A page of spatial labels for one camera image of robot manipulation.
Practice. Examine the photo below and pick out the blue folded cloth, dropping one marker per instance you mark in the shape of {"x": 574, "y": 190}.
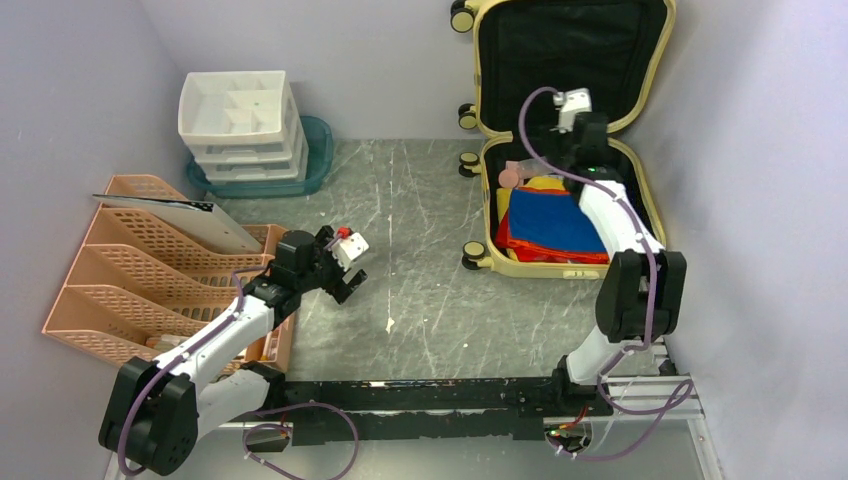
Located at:
{"x": 575, "y": 233}

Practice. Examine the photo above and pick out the white plastic drawer unit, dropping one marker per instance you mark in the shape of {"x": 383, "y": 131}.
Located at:
{"x": 243, "y": 127}

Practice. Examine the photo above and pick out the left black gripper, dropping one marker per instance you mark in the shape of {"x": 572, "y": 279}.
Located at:
{"x": 343, "y": 288}

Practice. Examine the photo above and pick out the yellow folded cloth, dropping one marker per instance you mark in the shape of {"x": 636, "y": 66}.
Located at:
{"x": 533, "y": 202}

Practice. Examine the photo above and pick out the pink capped clear bottle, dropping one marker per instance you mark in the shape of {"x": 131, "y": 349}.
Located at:
{"x": 518, "y": 173}

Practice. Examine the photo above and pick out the grey folder in organizer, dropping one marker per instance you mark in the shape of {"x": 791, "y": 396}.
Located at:
{"x": 204, "y": 221}

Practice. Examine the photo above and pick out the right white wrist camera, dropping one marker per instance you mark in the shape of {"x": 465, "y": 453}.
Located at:
{"x": 569, "y": 104}

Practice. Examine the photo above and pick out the teal plastic bin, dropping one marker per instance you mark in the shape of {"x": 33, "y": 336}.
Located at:
{"x": 319, "y": 139}

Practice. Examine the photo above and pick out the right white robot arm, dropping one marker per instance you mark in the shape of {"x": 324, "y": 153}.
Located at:
{"x": 640, "y": 295}

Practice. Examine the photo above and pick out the red folded cloth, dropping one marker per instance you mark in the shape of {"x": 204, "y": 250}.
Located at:
{"x": 526, "y": 252}

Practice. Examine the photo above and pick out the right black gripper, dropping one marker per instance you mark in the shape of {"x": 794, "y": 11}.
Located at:
{"x": 605, "y": 148}

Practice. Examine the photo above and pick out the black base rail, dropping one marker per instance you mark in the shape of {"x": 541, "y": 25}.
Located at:
{"x": 520, "y": 408}

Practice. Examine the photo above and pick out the yellow hard-shell suitcase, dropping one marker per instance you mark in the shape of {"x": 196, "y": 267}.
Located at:
{"x": 555, "y": 79}

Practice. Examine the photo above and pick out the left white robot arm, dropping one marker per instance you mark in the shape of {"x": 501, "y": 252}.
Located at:
{"x": 160, "y": 408}

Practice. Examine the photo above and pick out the orange mesh file organizer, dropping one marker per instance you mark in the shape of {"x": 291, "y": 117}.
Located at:
{"x": 137, "y": 278}

